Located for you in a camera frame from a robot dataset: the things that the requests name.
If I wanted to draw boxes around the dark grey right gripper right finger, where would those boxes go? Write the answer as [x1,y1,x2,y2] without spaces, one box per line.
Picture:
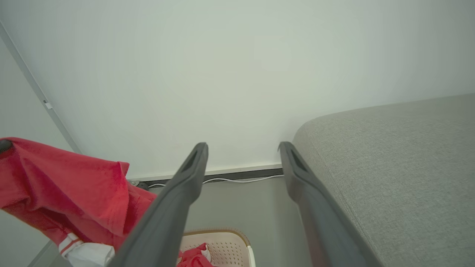
[278,142,383,267]

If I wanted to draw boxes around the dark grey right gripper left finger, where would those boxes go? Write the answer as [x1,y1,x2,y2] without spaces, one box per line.
[108,142,209,267]

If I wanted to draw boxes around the red and white garment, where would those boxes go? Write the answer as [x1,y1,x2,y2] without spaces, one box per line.
[0,137,218,267]

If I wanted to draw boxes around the cream perforated laundry basket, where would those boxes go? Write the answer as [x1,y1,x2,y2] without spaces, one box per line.
[180,230,256,267]

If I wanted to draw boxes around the grey wall corner profile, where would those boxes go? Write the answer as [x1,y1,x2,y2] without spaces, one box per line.
[0,20,83,154]

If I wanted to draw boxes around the thin white floor cable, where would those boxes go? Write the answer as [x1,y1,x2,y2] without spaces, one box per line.
[148,174,284,188]

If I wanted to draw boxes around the dark wall baseboard strip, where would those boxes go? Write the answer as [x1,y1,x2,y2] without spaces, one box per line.
[128,168,284,185]

